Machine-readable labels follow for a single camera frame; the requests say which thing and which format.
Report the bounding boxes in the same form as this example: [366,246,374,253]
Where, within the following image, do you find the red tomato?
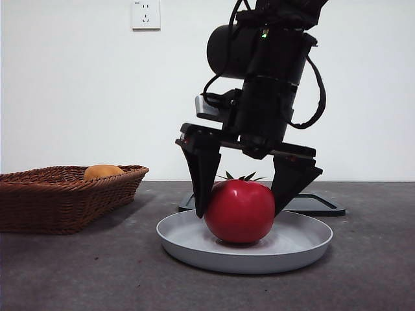
[203,170,277,246]

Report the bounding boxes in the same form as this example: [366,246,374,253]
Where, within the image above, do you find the black rectangular tray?
[178,192,346,217]

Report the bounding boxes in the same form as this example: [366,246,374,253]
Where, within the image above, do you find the pale grey round plate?
[155,209,334,275]

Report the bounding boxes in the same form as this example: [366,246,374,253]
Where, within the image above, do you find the yellow-orange fruit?
[83,164,126,181]

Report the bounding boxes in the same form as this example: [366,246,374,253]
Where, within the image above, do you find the brown wicker basket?
[0,165,150,236]

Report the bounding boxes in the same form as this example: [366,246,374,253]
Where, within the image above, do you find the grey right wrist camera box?
[194,89,243,123]

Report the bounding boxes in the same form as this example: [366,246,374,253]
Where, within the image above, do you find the thin black cable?
[202,0,253,108]

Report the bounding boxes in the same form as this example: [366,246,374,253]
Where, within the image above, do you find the thick black sleeved cable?
[288,53,327,130]

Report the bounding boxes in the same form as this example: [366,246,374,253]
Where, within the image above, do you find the white wall socket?
[131,0,161,32]

